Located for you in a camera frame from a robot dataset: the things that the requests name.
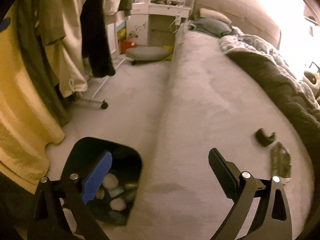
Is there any black curved plastic piece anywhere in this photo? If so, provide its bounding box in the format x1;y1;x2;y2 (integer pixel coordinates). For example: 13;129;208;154
255;128;276;147

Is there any black trash bin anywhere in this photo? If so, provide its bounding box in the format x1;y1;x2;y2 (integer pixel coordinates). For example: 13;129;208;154
61;137;143;226

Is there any grey bed with mattress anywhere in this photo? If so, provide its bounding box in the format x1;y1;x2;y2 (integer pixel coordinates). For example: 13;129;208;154
130;0;320;240

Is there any rolling clothes rack base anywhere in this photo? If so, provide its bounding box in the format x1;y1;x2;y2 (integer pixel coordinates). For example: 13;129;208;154
69;57;136;109

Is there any yellow hanging garment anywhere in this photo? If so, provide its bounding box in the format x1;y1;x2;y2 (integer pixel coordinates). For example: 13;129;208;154
1;1;65;193

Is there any grey fluffy blanket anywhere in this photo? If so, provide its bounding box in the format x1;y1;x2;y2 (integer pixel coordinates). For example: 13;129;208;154
227;51;319;162

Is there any hanging cream garment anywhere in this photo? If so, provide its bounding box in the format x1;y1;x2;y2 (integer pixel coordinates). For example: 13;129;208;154
39;0;120;98

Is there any patterned grey white duvet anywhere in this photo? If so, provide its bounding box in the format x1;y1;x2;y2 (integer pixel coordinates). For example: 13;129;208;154
219;26;314;96

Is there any grey cushioned stool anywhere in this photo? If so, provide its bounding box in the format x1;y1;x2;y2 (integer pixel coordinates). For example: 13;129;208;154
126;47;171;65

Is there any red box on floor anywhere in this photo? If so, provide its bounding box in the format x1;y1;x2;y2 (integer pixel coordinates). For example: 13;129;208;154
120;40;138;54

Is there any grey blue pillow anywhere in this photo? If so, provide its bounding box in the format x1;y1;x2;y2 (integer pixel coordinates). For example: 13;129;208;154
189;18;233;38

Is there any hanging black garment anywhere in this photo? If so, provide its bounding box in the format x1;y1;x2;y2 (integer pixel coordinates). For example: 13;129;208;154
80;0;116;78

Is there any cream pillow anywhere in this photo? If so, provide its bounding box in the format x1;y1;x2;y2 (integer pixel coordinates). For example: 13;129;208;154
199;8;232;24

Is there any white dressing table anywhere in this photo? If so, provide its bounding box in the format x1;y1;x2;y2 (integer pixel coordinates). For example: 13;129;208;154
126;0;190;47

